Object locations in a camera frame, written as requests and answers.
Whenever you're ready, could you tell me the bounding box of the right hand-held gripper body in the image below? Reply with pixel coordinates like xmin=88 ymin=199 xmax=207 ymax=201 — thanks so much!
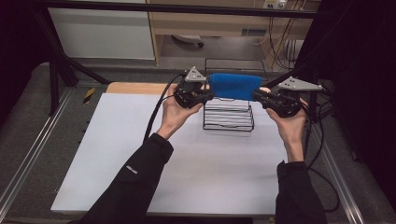
xmin=263 ymin=76 xmax=324 ymax=119

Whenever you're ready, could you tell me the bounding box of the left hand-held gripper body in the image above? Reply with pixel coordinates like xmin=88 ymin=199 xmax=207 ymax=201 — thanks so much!
xmin=173 ymin=65 xmax=207 ymax=109

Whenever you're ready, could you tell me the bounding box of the blue towel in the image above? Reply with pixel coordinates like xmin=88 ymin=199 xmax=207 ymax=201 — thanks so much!
xmin=207 ymin=72 xmax=263 ymax=102

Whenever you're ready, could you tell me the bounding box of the black wire rack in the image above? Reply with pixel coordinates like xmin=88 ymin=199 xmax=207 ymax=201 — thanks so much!
xmin=203 ymin=57 xmax=269 ymax=133

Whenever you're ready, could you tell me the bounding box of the person's right hand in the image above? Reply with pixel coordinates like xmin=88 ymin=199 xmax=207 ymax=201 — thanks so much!
xmin=265 ymin=98 xmax=309 ymax=147

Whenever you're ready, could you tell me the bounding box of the person's left hand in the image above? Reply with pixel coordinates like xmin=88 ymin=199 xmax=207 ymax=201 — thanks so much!
xmin=156 ymin=84 xmax=204 ymax=141

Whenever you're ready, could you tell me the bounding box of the office chair base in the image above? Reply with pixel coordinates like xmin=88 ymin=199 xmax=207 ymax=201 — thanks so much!
xmin=171 ymin=34 xmax=205 ymax=49

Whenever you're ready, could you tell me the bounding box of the light wooden desk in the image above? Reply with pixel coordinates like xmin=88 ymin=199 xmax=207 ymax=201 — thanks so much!
xmin=146 ymin=0 xmax=321 ymax=66

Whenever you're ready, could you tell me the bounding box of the white table sheet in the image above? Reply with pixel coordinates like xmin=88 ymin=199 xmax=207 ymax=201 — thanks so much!
xmin=50 ymin=92 xmax=290 ymax=217

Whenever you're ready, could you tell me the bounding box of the black curtain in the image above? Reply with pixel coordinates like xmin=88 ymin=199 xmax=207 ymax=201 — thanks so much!
xmin=0 ymin=0 xmax=52 ymax=129
xmin=306 ymin=0 xmax=396 ymax=214

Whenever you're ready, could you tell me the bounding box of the white power strip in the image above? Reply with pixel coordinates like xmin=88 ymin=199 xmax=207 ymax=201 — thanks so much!
xmin=262 ymin=0 xmax=288 ymax=9

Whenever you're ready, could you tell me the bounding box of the white cabinet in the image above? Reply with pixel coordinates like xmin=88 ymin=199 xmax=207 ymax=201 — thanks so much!
xmin=48 ymin=0 xmax=156 ymax=61

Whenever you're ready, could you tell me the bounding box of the black metal frame strut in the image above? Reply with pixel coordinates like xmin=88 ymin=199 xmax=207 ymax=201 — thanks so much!
xmin=262 ymin=60 xmax=322 ymax=123
xmin=31 ymin=8 xmax=112 ymax=118

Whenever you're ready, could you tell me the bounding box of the left hand-held gripper black cable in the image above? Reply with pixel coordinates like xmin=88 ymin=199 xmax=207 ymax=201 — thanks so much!
xmin=142 ymin=73 xmax=187 ymax=144

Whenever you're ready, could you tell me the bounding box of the hand-held gripper black cable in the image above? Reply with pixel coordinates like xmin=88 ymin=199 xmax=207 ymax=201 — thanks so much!
xmin=142 ymin=73 xmax=187 ymax=144
xmin=300 ymin=102 xmax=341 ymax=214

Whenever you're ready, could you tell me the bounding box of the bundle of black floor cables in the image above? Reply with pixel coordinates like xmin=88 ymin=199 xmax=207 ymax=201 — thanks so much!
xmin=306 ymin=78 xmax=336 ymax=134

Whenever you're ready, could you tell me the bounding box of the bundle of hanging cables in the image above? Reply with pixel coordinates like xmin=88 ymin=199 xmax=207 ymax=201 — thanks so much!
xmin=247 ymin=7 xmax=304 ymax=71

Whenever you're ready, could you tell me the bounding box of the black metal frame bar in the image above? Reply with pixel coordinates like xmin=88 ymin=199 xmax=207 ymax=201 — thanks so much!
xmin=40 ymin=0 xmax=322 ymax=19

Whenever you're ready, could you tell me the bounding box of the aluminium floor rail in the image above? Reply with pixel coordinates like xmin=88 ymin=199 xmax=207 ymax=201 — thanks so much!
xmin=0 ymin=88 xmax=74 ymax=216
xmin=307 ymin=122 xmax=366 ymax=224

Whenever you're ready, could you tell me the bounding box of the right hand-held gripper black cable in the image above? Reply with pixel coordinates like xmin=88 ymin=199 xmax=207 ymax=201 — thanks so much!
xmin=300 ymin=102 xmax=341 ymax=214

